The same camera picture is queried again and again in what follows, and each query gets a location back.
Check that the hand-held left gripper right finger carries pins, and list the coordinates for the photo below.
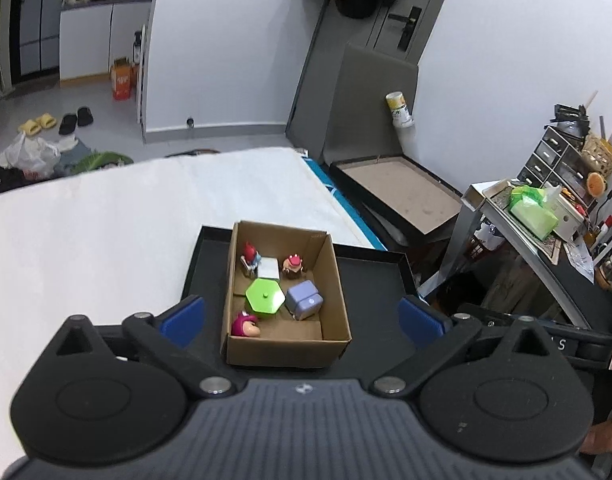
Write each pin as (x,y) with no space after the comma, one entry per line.
(421,322)

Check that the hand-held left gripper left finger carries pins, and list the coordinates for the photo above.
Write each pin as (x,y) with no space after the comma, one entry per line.
(183,321)

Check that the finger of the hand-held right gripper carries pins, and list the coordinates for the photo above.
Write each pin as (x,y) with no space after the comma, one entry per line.
(496,316)

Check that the pink dinosaur figurine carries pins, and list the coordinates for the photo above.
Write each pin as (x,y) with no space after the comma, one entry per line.
(243,325)

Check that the black tray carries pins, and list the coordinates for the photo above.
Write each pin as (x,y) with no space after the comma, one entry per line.
(371,285)

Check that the green hexagonal box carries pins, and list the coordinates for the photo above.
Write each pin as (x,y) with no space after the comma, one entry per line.
(264,296)

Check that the red figurine with yellow mug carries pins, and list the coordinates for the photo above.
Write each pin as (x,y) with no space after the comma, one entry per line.
(249,255)

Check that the white charger plug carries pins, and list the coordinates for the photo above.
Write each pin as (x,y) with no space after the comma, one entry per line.
(269,269)

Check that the brown cardboard box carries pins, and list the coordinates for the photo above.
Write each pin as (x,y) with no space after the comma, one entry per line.
(286,352)

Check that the purple cube toy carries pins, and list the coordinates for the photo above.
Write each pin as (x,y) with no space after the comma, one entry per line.
(303,297)

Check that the brown figurine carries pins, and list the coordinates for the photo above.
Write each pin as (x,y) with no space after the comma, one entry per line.
(293,265)

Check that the person's right hand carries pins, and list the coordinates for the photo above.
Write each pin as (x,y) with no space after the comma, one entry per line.
(606,437)

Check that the black desk mat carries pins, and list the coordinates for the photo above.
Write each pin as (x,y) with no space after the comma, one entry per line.
(586,295)

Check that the grey metal desk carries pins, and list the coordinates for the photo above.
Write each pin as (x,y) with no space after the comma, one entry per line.
(456,240)

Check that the green tissue pack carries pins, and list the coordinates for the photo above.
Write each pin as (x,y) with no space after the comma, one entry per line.
(533,212)

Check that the patterned mat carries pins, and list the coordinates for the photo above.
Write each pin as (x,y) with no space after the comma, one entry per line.
(501,205)

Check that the black framed brown board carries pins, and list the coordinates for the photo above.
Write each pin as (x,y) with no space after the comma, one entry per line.
(401,195)

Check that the orange round plush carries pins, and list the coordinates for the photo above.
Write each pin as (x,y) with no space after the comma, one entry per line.
(597,183)

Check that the grey drawer organizer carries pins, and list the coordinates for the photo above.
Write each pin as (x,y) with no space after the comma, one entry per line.
(541,155)

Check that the green cloth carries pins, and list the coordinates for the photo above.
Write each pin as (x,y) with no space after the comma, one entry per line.
(96,162)

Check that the wicker basket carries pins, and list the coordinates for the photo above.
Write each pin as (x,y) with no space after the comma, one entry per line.
(601,155)

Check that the grey board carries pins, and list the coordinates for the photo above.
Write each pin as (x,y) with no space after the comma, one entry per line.
(366,105)

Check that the black slipper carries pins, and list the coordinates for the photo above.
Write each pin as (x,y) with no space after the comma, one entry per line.
(85,116)
(68,124)

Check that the white plastic bag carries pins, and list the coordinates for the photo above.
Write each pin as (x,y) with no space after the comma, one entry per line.
(26,152)

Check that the yellow slipper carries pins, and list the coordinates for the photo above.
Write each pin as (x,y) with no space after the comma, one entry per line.
(47,121)
(28,127)

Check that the orange carton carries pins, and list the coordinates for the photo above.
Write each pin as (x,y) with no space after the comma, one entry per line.
(122,82)

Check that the white cabinet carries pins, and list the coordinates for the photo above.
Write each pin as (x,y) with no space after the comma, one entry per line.
(86,40)

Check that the grey door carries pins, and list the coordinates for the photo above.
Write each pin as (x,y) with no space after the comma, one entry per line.
(366,30)

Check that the black framed glass door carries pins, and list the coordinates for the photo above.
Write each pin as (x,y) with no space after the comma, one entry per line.
(36,20)

